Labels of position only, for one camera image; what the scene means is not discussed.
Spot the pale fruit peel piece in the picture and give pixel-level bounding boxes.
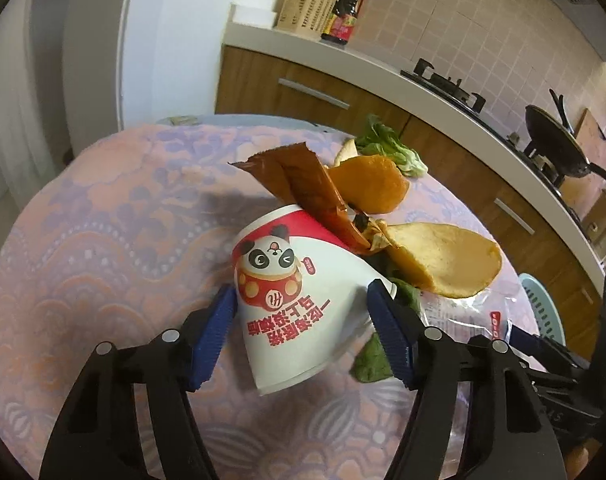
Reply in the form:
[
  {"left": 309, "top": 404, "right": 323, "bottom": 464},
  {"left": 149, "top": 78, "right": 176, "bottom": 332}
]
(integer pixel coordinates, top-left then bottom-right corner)
[{"left": 333, "top": 139, "right": 359, "bottom": 167}]

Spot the panda print paper cup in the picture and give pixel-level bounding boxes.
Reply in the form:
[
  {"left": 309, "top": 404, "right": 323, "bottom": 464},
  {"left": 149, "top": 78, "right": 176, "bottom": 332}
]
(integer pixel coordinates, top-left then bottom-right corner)
[{"left": 231, "top": 204, "right": 399, "bottom": 397}]

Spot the black gas stove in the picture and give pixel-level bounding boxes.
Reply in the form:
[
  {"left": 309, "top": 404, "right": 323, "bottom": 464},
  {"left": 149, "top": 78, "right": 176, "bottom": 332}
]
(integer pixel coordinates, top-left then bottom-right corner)
[{"left": 400, "top": 57, "right": 584, "bottom": 221}]

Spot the clear plastic bag red label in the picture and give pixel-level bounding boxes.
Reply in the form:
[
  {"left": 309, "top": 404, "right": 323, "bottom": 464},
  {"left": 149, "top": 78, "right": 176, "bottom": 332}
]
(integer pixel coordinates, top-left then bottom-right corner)
[{"left": 418, "top": 287, "right": 521, "bottom": 356}]

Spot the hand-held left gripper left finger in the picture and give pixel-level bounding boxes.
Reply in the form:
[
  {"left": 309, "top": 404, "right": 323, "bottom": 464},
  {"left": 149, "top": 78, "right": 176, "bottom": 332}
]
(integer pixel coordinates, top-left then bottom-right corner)
[{"left": 39, "top": 284, "right": 240, "bottom": 480}]

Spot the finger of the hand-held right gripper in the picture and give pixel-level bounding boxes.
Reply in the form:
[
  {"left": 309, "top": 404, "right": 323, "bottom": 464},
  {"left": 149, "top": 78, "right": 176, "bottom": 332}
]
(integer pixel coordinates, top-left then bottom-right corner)
[{"left": 508, "top": 324, "right": 591, "bottom": 378}]

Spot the light blue plastic basket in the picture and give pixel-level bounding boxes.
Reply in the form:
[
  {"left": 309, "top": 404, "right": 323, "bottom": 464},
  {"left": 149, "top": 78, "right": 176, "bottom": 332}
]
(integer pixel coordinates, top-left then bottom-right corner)
[{"left": 518, "top": 272, "right": 566, "bottom": 348}]

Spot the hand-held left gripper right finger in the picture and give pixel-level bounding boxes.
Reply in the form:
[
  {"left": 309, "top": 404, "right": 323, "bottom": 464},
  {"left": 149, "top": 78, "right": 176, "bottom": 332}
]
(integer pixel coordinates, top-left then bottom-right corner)
[{"left": 365, "top": 277, "right": 569, "bottom": 480}]

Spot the dark green leaf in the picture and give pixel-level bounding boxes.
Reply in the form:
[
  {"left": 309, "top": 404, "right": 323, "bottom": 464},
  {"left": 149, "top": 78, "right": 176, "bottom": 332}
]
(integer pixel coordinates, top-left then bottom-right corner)
[{"left": 350, "top": 277, "right": 424, "bottom": 383}]

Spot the black wok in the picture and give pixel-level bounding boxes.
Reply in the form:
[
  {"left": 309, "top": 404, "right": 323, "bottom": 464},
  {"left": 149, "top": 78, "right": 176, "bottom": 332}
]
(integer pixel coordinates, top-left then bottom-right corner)
[{"left": 526, "top": 105, "right": 606, "bottom": 196}]

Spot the wooden cutting board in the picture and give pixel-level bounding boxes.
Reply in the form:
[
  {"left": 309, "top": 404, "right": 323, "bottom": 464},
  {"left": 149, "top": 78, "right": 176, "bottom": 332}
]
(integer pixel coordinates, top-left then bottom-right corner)
[{"left": 576, "top": 107, "right": 606, "bottom": 153}]

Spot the green leafy vegetable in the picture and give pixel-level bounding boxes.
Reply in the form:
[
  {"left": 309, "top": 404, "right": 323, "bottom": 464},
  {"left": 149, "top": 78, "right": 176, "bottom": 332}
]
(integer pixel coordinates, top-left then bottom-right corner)
[{"left": 355, "top": 115, "right": 428, "bottom": 178}]

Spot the large dark sauce bottle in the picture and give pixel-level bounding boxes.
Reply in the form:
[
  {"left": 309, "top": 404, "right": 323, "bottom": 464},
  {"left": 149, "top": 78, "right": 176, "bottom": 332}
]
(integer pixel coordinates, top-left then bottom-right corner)
[{"left": 321, "top": 0, "right": 368, "bottom": 46}]

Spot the pink floral blanket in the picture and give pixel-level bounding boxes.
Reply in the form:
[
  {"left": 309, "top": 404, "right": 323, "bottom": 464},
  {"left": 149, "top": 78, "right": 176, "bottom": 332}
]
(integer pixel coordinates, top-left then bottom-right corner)
[{"left": 0, "top": 115, "right": 539, "bottom": 480}]

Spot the large orange fruit peel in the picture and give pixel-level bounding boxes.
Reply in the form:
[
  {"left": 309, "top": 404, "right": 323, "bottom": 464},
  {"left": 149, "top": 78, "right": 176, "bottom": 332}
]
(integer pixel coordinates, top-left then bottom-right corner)
[{"left": 378, "top": 222, "right": 503, "bottom": 298}]

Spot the brown snack wrapper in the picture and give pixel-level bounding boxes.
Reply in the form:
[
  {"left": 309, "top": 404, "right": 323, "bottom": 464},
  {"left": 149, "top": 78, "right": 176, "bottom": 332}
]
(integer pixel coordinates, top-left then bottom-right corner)
[{"left": 228, "top": 143, "right": 371, "bottom": 258}]

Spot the beige chopstick holder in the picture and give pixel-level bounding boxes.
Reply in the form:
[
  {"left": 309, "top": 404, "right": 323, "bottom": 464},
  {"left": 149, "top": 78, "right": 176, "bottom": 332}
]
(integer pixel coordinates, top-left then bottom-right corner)
[{"left": 274, "top": 0, "right": 336, "bottom": 37}]

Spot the silver cabinet handle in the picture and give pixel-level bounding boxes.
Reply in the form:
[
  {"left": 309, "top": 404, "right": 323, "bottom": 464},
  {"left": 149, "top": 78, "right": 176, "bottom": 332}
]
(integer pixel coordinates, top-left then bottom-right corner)
[
  {"left": 493, "top": 199, "right": 536, "bottom": 235},
  {"left": 277, "top": 78, "right": 351, "bottom": 110}
]

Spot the small orange fruit peel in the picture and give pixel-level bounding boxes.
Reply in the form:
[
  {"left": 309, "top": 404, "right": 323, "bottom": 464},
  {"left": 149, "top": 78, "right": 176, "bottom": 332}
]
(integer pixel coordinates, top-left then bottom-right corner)
[{"left": 328, "top": 155, "right": 410, "bottom": 215}]

